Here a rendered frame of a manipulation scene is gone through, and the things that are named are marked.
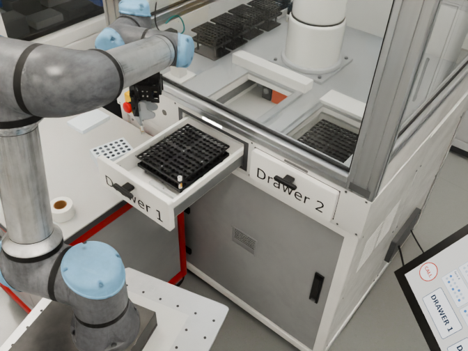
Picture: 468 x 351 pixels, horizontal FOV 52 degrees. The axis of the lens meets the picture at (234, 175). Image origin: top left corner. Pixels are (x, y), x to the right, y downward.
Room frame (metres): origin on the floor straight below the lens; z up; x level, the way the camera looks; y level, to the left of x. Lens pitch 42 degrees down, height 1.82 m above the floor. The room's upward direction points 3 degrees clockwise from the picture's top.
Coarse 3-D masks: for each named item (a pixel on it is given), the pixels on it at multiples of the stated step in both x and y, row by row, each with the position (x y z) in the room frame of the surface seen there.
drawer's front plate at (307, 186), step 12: (252, 156) 1.10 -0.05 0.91; (264, 156) 1.08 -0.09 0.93; (252, 168) 1.10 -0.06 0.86; (264, 168) 1.07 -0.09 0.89; (276, 168) 1.05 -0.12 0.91; (288, 168) 1.03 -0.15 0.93; (264, 180) 1.07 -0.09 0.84; (300, 180) 1.00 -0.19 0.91; (312, 180) 0.98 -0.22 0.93; (276, 192) 1.04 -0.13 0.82; (300, 192) 1.00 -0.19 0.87; (312, 192) 0.97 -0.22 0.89; (324, 192) 0.95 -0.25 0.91; (336, 192) 0.94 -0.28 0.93; (300, 204) 0.99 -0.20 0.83; (312, 204) 0.97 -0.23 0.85; (324, 204) 0.95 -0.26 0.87; (336, 204) 0.94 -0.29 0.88; (324, 216) 0.94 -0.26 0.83
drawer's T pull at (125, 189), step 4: (116, 184) 0.95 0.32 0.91; (128, 184) 0.95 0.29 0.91; (116, 188) 0.94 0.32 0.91; (120, 188) 0.93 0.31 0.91; (124, 188) 0.94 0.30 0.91; (128, 188) 0.94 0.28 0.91; (132, 188) 0.94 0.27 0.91; (120, 192) 0.93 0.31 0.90; (124, 192) 0.92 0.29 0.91; (128, 192) 0.92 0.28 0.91; (128, 196) 0.91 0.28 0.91; (132, 196) 0.91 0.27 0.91
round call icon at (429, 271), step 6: (432, 258) 0.64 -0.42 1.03; (426, 264) 0.64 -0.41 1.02; (432, 264) 0.63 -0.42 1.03; (420, 270) 0.63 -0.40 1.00; (426, 270) 0.63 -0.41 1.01; (432, 270) 0.62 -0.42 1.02; (438, 270) 0.61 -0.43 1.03; (420, 276) 0.62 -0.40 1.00; (426, 276) 0.61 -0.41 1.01; (432, 276) 0.61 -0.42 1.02; (438, 276) 0.60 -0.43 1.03; (426, 282) 0.60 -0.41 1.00
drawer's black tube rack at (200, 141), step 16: (192, 128) 1.24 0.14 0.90; (160, 144) 1.15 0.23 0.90; (176, 144) 1.16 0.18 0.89; (192, 144) 1.15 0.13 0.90; (208, 144) 1.16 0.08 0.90; (224, 144) 1.16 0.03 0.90; (160, 160) 1.07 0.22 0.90; (176, 160) 1.11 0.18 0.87; (192, 160) 1.08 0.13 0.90; (208, 160) 1.08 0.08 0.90; (160, 176) 1.03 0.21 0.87; (192, 176) 1.04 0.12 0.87
